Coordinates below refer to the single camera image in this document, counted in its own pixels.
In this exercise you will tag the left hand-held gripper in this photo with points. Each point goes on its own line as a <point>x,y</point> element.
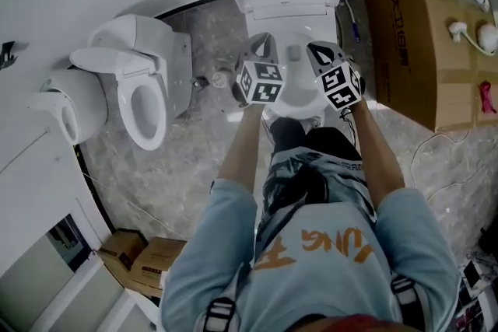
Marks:
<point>260,83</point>

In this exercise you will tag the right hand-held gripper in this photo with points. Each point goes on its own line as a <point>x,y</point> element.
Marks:
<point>342,87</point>

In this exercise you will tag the person's right forearm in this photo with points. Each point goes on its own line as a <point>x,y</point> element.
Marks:
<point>379,155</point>

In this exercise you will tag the person's left forearm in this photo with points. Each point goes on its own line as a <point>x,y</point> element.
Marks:
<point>245,147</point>

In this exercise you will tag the elongated white toilet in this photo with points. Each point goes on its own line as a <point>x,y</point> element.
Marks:
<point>140,58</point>

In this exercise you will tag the rounded white toilet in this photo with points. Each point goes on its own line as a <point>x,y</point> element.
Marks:
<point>83,97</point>

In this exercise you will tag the white and blue brush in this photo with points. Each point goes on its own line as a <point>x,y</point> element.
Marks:
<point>353,19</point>

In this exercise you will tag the round floor drain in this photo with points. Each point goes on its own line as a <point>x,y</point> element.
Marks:
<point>219,79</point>

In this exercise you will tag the small black valve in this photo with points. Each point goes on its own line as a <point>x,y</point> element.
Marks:
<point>199,82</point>

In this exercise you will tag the white sneaker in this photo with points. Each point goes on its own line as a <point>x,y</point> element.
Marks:
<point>314,122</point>

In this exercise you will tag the large cardboard box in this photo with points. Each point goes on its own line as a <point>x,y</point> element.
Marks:
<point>420,42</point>

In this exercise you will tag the red ribbon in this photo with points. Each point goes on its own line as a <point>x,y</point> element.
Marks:
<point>486,97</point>

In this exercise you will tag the light blue printed t-shirt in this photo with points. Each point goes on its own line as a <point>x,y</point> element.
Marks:
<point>311,284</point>

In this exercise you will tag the light brown cardboard box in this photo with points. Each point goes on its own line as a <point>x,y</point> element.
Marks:
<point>155,264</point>

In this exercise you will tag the dark brown cardboard box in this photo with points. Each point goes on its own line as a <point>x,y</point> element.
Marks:
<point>120,250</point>

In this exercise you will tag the dark cluttered shelf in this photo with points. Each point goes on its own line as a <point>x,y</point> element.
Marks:
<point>478,284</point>

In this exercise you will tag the white framed glass cabinet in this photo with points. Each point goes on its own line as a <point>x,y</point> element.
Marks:
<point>50,291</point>

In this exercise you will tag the black wall hook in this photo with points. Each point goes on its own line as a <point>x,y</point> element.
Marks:
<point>8,56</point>

